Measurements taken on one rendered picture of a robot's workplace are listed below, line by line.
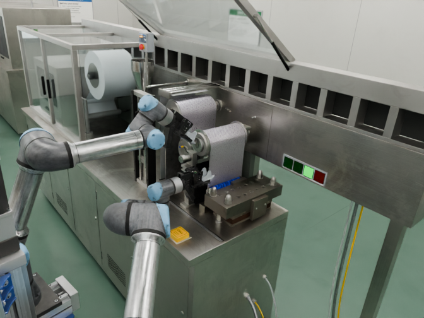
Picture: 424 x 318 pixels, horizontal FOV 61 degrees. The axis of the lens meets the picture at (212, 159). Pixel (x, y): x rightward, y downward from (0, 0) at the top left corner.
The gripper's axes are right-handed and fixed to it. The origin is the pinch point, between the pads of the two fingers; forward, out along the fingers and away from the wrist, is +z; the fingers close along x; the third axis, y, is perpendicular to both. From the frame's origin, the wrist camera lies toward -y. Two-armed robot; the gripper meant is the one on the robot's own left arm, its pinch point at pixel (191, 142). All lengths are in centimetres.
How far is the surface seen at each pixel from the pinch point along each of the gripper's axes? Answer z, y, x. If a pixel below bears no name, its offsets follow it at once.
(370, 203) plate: 34, 17, -75
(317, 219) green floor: 214, 16, 22
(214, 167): 14.6, -3.7, -8.2
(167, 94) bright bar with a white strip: -11.3, 14.9, 22.4
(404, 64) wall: 195, 186, 19
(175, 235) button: 4.5, -40.0, -19.0
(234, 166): 27.4, 2.7, -8.2
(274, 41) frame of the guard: -12, 54, -22
